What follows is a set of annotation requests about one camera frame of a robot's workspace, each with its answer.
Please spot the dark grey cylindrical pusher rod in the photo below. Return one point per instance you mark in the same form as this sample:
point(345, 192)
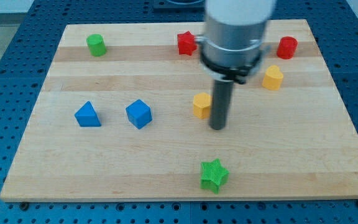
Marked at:
point(221, 98)

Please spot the yellow hexagon block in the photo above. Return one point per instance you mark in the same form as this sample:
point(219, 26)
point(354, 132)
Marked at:
point(202, 105)

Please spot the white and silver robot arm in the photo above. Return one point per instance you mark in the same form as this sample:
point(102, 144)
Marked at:
point(231, 48)

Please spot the blue cube block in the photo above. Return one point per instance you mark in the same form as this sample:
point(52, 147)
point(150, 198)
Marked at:
point(139, 114)

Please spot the yellow heart block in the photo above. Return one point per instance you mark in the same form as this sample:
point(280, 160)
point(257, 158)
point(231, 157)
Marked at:
point(273, 78)

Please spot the red star block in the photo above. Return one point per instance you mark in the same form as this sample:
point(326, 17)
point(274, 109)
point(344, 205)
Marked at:
point(186, 43)

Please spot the red cylinder block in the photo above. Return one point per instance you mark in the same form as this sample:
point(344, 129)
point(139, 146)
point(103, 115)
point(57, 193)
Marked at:
point(287, 47)

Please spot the green star block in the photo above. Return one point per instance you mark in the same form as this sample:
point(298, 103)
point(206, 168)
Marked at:
point(213, 176)

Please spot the light wooden board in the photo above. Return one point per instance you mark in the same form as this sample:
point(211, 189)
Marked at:
point(296, 143)

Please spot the green cylinder block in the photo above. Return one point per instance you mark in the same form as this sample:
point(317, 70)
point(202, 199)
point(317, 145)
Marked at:
point(95, 43)

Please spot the blue triangle block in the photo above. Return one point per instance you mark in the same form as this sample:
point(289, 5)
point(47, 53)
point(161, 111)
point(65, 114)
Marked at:
point(86, 116)

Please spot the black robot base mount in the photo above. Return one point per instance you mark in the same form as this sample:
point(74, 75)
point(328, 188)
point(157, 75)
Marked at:
point(178, 4)

